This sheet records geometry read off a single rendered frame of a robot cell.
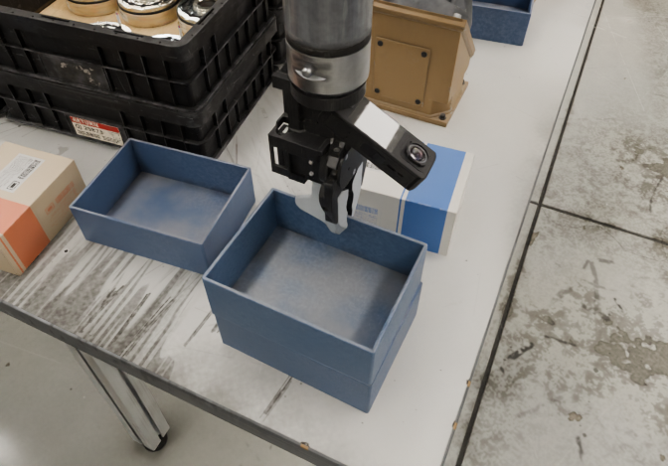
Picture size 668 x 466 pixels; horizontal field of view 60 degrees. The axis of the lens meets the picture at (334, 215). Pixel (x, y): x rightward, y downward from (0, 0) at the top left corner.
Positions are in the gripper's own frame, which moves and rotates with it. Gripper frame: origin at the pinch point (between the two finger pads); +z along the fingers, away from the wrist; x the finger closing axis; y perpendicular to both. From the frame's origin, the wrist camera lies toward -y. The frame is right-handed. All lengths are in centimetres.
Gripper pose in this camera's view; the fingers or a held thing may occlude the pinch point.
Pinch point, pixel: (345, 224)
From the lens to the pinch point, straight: 67.6
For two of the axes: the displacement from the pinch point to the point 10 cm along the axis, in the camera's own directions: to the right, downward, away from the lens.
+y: -9.0, -3.3, 2.9
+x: -4.4, 6.7, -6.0
